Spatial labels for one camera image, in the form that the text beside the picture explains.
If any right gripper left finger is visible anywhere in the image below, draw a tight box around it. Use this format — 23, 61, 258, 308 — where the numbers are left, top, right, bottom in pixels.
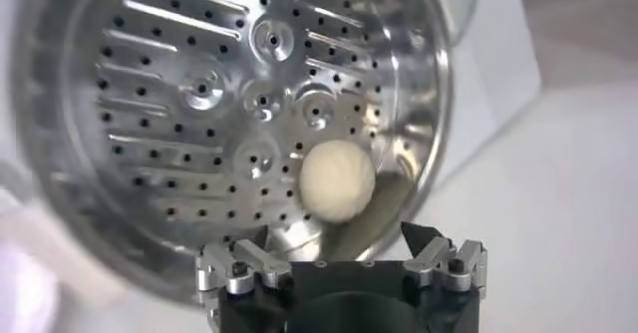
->
194, 238, 294, 296

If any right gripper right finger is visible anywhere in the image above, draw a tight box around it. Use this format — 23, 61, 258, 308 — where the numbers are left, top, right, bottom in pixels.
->
400, 220, 488, 294

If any white steamed baozi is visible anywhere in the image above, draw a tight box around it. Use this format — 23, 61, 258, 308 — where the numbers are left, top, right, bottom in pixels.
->
298, 139, 377, 224

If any round glass lid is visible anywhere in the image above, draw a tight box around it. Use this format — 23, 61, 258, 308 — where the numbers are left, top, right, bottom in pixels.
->
431, 0, 482, 50

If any stainless steel steamer basket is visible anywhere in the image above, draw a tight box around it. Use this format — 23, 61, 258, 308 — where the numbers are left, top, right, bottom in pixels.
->
9, 0, 455, 306

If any cream electric cooker base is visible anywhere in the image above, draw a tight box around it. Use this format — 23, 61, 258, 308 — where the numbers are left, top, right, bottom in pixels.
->
0, 160, 131, 333

